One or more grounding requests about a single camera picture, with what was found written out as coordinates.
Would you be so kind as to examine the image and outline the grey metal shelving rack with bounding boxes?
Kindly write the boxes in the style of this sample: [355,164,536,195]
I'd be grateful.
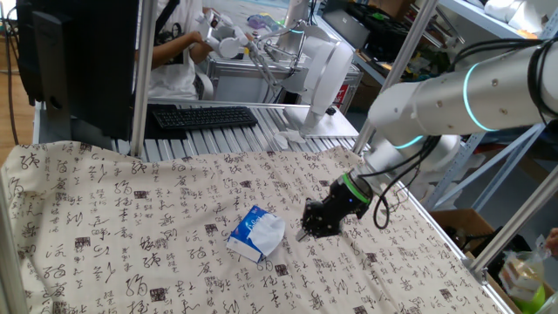
[350,0,558,213]

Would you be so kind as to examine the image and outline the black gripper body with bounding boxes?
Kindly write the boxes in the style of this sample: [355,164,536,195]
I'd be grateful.
[322,177,371,232]

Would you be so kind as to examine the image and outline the aluminium framed case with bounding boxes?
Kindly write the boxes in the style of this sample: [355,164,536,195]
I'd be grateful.
[208,58,364,115]

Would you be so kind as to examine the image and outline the black computer monitor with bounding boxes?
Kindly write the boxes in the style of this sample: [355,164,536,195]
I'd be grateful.
[16,0,140,141]

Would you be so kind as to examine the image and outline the white foam packing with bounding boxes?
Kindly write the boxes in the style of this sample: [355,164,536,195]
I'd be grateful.
[407,152,487,201]

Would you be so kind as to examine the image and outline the clear plastic food bag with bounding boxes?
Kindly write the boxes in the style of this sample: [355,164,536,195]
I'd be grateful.
[498,235,551,303]

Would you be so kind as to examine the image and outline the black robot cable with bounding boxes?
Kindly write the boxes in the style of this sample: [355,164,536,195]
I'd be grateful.
[357,37,558,231]

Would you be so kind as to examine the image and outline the black keyboard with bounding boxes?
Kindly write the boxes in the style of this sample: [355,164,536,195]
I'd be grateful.
[151,106,259,131]

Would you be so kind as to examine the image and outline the white plastic bundle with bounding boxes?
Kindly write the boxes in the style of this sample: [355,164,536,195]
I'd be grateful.
[483,0,558,34]

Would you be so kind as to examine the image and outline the bare-armed seated person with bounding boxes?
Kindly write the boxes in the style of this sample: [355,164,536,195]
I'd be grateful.
[544,226,558,257]

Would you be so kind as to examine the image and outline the white paper napkin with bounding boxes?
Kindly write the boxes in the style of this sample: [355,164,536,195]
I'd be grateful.
[247,213,287,258]

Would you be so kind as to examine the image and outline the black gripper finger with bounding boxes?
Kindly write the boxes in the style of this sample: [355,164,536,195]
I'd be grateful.
[296,199,326,243]
[304,219,342,239]

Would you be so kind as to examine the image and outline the purple blue plastic toy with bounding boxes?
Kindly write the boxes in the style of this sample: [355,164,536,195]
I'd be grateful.
[247,12,280,32]

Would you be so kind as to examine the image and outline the blue tissue pack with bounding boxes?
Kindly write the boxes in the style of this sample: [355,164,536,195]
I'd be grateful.
[225,204,287,264]

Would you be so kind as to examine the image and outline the crumpled white tissue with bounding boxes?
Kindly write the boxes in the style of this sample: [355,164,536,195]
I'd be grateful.
[272,128,307,150]

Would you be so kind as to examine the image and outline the aluminium table edge rail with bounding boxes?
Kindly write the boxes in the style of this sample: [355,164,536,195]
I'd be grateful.
[378,167,518,314]

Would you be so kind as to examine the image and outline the red label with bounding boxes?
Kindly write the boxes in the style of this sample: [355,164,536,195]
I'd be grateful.
[334,84,350,110]

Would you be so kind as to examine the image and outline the white chair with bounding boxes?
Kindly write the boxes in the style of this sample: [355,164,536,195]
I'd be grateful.
[194,72,215,101]

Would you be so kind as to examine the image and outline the aluminium frame post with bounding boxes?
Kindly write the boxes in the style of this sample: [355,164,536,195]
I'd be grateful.
[129,0,159,159]
[351,0,439,156]
[468,167,558,284]
[0,174,28,314]

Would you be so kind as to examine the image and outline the calligraphy print tablecloth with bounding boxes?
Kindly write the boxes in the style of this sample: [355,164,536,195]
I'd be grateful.
[0,140,509,314]

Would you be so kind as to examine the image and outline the black desk mat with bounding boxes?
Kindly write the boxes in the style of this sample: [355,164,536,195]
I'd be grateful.
[143,103,189,140]

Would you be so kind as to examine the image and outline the person in printed white t-shirt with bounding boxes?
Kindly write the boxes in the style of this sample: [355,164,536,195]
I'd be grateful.
[134,0,214,101]

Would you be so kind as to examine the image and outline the brown cardboard box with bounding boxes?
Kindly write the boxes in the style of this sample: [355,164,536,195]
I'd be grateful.
[429,208,557,314]

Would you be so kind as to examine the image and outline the black open tool case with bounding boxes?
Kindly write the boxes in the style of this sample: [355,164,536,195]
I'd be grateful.
[346,2,411,60]

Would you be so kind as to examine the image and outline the aluminium horizontal bar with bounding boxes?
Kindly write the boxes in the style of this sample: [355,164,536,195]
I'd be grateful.
[147,98,311,110]

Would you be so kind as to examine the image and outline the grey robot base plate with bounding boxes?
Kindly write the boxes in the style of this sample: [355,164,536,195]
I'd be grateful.
[282,106,359,140]

